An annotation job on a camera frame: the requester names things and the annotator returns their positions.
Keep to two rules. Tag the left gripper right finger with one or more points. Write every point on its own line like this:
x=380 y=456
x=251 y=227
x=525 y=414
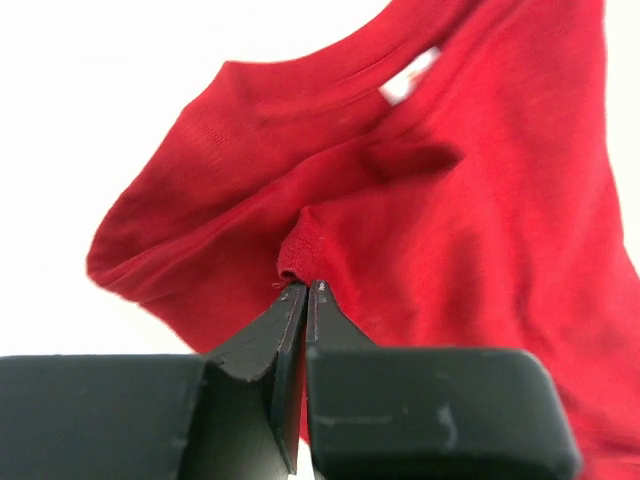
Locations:
x=428 y=413

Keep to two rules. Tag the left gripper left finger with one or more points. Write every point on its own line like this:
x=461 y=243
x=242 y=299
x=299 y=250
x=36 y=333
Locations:
x=232 y=413

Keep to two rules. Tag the red t-shirt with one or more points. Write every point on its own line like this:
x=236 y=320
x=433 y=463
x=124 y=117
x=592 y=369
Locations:
x=481 y=210

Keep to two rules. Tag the white neck label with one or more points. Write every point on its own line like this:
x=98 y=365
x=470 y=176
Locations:
x=401 y=85

